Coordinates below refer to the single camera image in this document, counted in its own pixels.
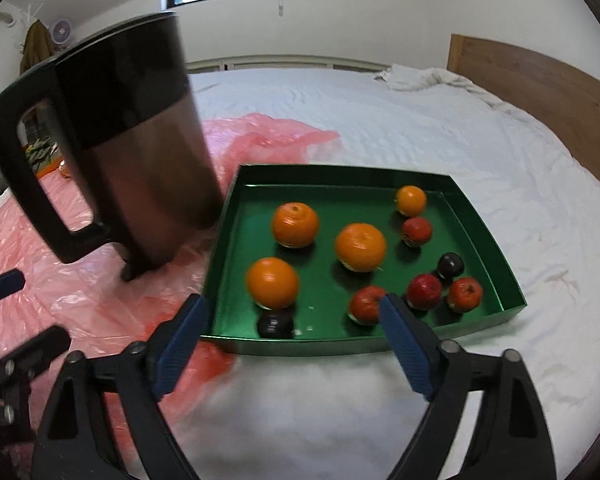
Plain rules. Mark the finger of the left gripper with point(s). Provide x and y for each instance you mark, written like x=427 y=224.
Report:
x=11 y=282
x=18 y=370

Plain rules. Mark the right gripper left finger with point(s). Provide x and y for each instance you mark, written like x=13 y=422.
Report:
x=75 y=437

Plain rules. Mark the small orange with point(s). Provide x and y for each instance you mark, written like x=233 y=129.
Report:
x=411 y=201

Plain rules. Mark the large orange mandarin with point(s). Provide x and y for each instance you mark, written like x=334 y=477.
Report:
x=295 y=225

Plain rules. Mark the orange plate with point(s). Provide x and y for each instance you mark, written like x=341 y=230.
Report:
x=52 y=166

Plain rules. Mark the green leafy vegetable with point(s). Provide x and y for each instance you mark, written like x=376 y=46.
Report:
x=42 y=153

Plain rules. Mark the red fruit front right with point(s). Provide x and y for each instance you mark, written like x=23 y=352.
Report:
x=464 y=295

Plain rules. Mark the red fruit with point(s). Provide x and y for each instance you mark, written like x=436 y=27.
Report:
x=416 y=231
x=464 y=295
x=363 y=306
x=424 y=292

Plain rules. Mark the red fruit near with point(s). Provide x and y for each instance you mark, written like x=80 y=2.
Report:
x=424 y=292

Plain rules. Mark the dark plum back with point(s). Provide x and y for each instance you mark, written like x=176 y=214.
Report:
x=450 y=265

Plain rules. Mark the dark plum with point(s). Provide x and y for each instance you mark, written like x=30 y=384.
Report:
x=450 y=265
x=275 y=325

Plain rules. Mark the red fruit front left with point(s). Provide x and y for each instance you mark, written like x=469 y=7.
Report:
x=363 y=306

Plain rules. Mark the red fruit far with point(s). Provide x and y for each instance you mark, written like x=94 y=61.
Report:
x=416 y=231

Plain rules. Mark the dark plum front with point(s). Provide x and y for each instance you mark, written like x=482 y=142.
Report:
x=275 y=325

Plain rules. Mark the black steel kettle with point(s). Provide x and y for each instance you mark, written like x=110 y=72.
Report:
x=124 y=116

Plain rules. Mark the hanging olive coat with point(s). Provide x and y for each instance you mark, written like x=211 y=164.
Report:
x=38 y=46

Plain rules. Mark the small white fan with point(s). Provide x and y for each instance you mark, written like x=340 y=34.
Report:
x=61 y=32

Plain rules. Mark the green tray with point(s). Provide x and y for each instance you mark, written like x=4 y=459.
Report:
x=304 y=252

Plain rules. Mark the wooden headboard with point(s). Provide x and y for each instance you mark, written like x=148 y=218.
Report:
x=557 y=94

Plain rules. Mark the white crumpled cloth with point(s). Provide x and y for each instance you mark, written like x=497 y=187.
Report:
x=408 y=79

